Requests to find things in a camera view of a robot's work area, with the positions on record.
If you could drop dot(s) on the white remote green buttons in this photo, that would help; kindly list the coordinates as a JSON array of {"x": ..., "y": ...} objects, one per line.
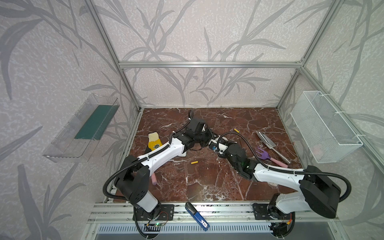
[{"x": 218, "y": 147}]

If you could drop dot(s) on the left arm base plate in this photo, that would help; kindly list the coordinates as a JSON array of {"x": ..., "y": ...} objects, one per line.
[{"x": 162, "y": 212}]

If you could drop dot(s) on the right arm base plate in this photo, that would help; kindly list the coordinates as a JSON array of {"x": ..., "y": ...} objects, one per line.
[{"x": 264, "y": 212}]

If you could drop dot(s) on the clear plastic wall bin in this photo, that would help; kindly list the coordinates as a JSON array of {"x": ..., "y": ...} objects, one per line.
[{"x": 79, "y": 138}]

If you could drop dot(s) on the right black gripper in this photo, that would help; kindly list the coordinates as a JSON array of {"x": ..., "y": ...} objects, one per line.
[{"x": 221, "y": 144}]

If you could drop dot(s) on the white wire mesh basket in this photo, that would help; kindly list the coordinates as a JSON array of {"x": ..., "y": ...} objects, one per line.
[{"x": 327, "y": 134}]

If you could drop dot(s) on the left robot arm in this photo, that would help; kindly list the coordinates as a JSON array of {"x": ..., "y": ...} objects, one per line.
[{"x": 131, "y": 181}]

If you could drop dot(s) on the purple pink garden fork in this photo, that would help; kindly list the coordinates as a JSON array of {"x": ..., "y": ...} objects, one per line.
[{"x": 265, "y": 156}]

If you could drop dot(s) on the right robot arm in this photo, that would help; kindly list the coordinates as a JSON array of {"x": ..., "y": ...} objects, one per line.
[{"x": 314, "y": 190}]

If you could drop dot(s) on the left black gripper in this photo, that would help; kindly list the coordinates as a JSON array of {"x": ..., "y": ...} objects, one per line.
[{"x": 202, "y": 139}]

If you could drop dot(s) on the pink chalk stick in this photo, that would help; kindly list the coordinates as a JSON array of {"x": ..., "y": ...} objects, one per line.
[{"x": 154, "y": 179}]

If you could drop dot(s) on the blue black utility knife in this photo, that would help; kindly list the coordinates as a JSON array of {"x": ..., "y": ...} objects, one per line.
[{"x": 197, "y": 216}]

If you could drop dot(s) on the metal tongs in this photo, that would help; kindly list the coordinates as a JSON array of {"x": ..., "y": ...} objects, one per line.
[{"x": 271, "y": 145}]

